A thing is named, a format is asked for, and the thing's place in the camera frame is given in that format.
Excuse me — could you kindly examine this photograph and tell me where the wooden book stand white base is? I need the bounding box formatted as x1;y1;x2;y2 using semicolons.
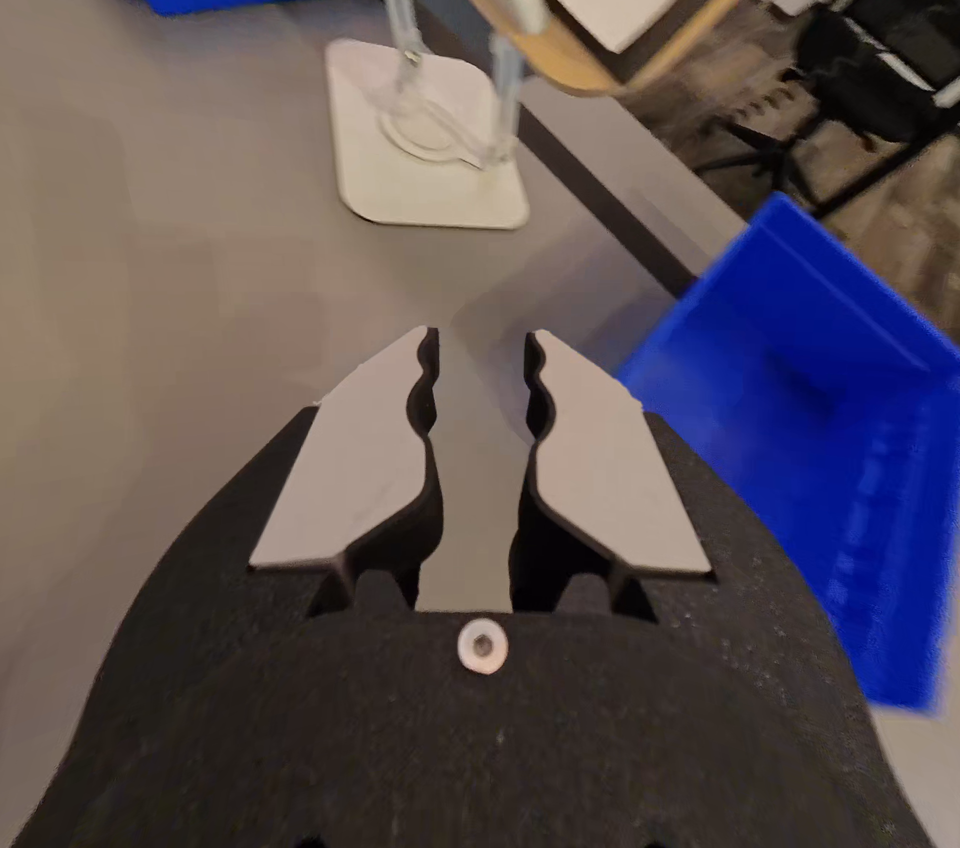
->
326;0;849;230

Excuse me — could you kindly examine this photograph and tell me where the black office chair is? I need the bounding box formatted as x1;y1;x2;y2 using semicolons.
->
697;0;960;219

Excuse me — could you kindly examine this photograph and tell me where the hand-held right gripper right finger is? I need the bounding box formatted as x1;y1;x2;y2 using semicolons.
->
510;329;712;615

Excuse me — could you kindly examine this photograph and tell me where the grey desk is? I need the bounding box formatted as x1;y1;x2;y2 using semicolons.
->
0;0;960;848

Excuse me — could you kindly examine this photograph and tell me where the plain blue plastic bin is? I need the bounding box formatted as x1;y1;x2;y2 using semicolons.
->
615;192;960;714

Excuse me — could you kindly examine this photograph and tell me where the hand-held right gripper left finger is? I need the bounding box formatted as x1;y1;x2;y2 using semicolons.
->
249;327;444;613

